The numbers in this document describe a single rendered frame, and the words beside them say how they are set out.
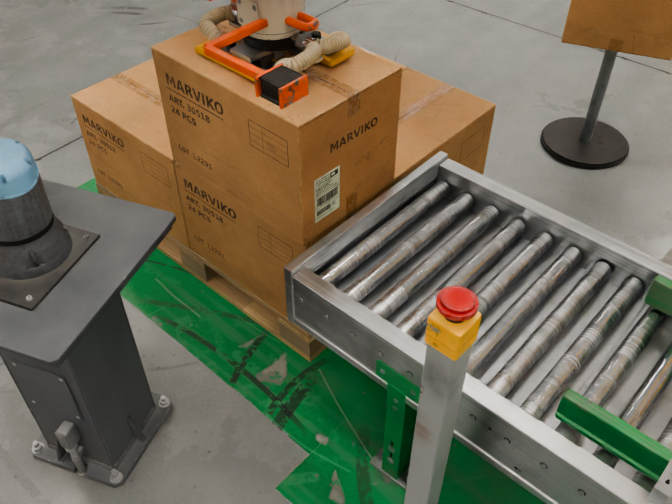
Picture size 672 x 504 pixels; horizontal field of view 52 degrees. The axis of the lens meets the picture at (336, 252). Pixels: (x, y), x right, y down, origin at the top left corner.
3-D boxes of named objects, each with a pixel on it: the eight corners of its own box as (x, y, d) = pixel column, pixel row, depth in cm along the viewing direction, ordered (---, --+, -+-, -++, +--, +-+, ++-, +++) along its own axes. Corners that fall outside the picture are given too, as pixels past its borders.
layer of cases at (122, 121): (480, 191, 277) (496, 103, 250) (309, 334, 224) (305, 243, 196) (271, 87, 335) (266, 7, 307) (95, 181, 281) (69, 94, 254)
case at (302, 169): (394, 183, 216) (403, 67, 188) (303, 247, 195) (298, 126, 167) (263, 111, 246) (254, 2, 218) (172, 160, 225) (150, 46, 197)
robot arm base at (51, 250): (45, 287, 154) (32, 255, 147) (-31, 271, 157) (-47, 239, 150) (86, 231, 167) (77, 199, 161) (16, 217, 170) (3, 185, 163)
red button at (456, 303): (484, 313, 117) (487, 297, 114) (460, 337, 113) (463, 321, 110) (450, 293, 120) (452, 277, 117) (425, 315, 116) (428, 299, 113)
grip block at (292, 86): (308, 94, 157) (308, 74, 153) (281, 110, 152) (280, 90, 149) (282, 82, 161) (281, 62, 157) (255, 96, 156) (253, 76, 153)
